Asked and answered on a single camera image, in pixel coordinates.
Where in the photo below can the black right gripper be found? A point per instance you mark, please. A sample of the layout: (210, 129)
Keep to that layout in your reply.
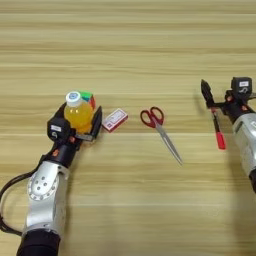
(235, 108)

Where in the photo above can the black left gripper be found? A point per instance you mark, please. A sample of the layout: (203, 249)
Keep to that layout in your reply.
(65, 150)

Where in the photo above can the orange juice bottle white cap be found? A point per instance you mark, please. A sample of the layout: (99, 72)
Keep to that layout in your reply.
(78, 115)

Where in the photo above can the colourful puzzle cube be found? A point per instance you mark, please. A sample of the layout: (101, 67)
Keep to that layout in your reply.
(90, 98)

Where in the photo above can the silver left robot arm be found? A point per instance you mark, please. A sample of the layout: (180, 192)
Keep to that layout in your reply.
(46, 196)

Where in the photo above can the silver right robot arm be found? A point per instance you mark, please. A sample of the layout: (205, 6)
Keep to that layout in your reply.
(246, 143)

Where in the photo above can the small black box white label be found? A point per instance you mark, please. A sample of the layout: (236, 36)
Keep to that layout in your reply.
(58, 129)
(241, 86)

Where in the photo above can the red white card box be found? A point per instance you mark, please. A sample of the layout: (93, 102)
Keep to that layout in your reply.
(115, 120)

